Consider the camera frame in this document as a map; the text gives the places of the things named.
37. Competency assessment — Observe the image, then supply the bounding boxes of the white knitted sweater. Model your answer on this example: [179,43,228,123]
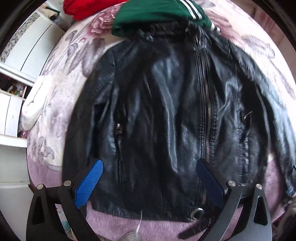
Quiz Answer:
[21,77,46,131]

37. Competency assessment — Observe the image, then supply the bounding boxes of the black leather jacket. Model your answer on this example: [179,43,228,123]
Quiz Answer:
[62,22,295,225]

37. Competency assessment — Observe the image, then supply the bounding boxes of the red folded quilt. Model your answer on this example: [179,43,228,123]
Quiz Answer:
[63,0,125,21]

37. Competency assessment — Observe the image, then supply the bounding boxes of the white wardrobe drawer unit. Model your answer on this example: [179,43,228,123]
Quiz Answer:
[0,90,23,137]

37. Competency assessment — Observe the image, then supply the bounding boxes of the floral purple bed blanket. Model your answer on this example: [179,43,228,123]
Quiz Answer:
[28,1,295,240]

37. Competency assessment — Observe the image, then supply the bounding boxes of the folded green striped garment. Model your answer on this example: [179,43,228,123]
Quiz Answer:
[111,0,220,38]

